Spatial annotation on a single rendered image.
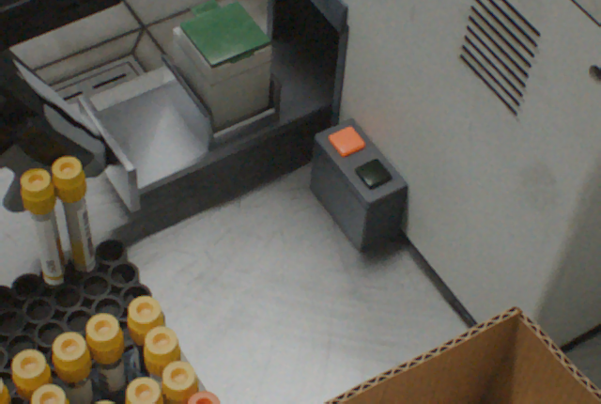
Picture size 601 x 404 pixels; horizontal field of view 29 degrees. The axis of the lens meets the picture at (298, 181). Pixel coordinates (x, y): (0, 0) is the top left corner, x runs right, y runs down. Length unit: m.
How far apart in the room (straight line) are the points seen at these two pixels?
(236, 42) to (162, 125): 0.08
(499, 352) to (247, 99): 0.24
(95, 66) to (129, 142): 1.32
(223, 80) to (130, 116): 0.08
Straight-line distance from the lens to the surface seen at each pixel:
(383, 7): 0.63
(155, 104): 0.72
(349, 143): 0.69
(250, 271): 0.70
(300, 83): 0.74
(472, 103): 0.59
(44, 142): 0.60
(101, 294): 0.66
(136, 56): 2.03
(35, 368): 0.54
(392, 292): 0.69
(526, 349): 0.53
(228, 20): 0.68
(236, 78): 0.67
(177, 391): 0.52
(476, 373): 0.55
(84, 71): 2.02
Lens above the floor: 1.45
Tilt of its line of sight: 52 degrees down
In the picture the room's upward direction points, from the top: 4 degrees clockwise
